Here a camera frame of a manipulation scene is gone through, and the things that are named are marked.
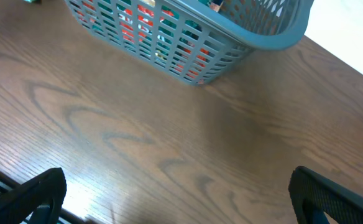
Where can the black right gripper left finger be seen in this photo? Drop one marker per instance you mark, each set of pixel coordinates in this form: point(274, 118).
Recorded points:
point(29, 199)

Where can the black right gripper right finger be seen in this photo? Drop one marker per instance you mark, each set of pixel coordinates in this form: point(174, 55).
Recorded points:
point(314, 198)

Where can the green Nescafe coffee bag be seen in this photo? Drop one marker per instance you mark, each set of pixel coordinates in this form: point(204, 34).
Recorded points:
point(153, 31)

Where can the grey plastic basket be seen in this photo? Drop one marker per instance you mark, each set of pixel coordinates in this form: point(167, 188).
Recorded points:
point(240, 27)

